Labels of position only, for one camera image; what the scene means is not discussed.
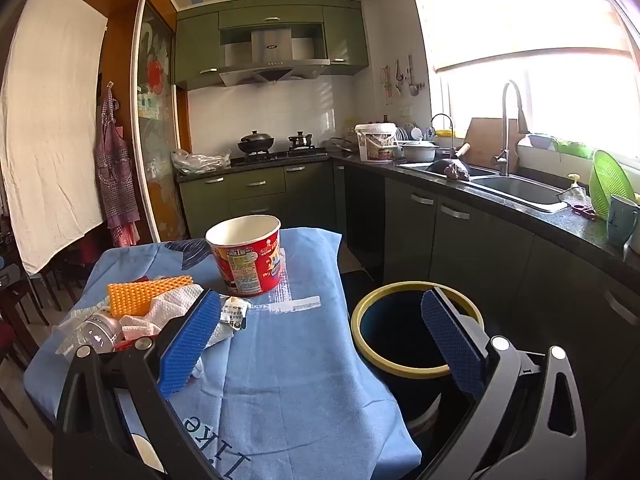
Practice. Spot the dark wooden chair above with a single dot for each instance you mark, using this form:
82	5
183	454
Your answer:
15	335

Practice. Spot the steel double sink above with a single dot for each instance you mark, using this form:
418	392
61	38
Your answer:
520	190

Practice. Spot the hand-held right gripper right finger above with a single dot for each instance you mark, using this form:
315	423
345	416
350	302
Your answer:
450	345

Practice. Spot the white pot with lid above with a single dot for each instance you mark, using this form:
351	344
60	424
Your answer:
417	152

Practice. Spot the pump soap bottle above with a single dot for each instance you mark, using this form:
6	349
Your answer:
576	192

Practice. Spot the white hanging cloth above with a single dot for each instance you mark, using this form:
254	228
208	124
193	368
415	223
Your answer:
50	135

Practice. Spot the pale teal mug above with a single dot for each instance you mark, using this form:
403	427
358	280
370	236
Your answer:
621	220

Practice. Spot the blue printed tablecloth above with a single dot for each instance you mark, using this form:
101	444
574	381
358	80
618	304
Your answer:
300	360

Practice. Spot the small curved faucet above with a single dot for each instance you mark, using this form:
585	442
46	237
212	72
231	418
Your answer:
450	130

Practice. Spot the dark bin with yellow rim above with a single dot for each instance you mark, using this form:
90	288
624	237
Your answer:
395	390

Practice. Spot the decorated glass sliding door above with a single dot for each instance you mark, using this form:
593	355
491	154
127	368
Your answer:
155	110

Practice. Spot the clear plastic bottle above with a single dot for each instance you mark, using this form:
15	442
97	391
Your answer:
95	332

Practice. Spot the green plastic colander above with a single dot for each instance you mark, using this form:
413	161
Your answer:
607	180

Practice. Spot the wooden cutting board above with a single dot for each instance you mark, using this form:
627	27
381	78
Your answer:
482	142

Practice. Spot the black gas stove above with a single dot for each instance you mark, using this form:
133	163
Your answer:
280	155

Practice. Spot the green upper cabinets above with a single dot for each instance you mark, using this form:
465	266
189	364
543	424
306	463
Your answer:
345	35

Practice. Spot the steel range hood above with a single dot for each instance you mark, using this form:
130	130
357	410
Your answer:
270	67

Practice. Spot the black wok with lid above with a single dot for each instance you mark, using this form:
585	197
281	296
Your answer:
256	142

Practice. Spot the hanging kitchen utensils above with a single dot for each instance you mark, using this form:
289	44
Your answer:
402	80

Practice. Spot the checked purple apron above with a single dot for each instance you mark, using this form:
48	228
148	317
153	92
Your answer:
117	175

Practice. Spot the red instant noodle cup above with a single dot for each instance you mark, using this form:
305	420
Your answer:
245	265

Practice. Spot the tall steel faucet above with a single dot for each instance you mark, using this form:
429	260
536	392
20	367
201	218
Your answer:
505	125

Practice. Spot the pile of plastic bags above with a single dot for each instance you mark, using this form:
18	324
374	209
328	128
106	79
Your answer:
200	162

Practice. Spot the white tissue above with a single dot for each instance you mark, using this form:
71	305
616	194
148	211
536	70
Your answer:
160	312

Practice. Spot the small white sachet wrapper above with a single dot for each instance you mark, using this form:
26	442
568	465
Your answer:
234	312

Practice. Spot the dish rack with dishes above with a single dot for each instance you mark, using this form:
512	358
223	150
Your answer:
415	132

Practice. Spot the small dark pot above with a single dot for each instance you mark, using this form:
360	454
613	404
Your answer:
300	140

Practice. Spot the white labelled bucket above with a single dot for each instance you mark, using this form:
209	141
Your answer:
376	142

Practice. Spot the white window blind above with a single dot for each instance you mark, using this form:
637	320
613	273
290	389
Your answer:
500	10

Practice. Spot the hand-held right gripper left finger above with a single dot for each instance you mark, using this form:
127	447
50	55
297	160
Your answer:
190	345

